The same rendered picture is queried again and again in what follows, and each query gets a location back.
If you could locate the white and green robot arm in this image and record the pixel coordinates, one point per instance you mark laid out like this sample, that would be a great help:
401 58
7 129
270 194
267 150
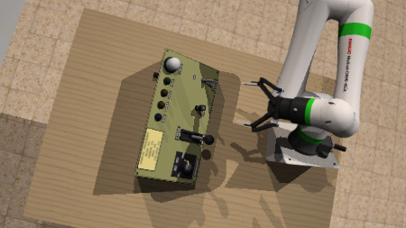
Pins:
323 114

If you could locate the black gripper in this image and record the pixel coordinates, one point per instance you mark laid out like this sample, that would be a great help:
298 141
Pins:
273 106

